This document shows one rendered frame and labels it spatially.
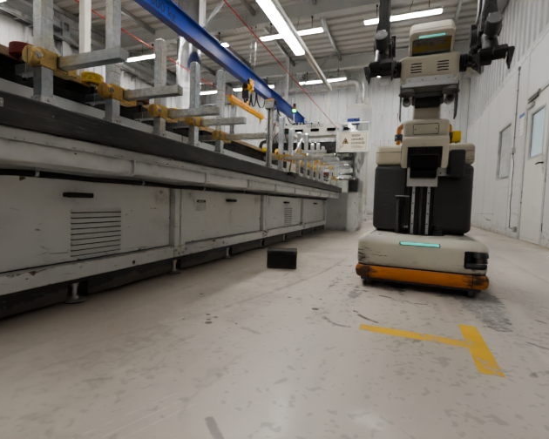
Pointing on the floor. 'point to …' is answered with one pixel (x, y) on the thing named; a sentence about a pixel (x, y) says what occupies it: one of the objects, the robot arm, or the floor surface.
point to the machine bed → (111, 218)
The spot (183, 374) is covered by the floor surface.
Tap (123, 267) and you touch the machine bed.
